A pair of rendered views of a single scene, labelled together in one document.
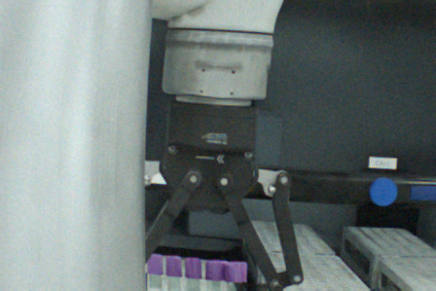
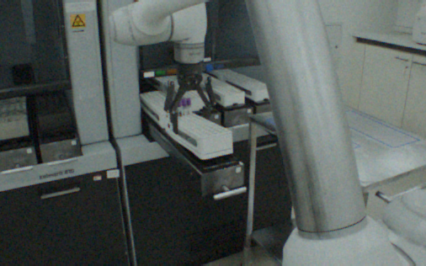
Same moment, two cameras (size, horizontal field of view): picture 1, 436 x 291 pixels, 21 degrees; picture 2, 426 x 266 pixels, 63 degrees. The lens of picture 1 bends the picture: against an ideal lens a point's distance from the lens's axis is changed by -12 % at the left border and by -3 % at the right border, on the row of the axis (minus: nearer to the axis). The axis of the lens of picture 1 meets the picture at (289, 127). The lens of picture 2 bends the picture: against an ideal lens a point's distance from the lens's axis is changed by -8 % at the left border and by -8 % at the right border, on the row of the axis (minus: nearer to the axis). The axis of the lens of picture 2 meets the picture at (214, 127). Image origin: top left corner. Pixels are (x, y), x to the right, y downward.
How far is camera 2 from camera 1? 0.43 m
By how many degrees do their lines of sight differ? 27
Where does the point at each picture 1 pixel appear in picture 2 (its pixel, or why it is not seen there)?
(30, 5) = (343, 125)
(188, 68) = (186, 55)
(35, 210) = (354, 170)
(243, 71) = (200, 53)
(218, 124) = (195, 68)
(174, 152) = (182, 77)
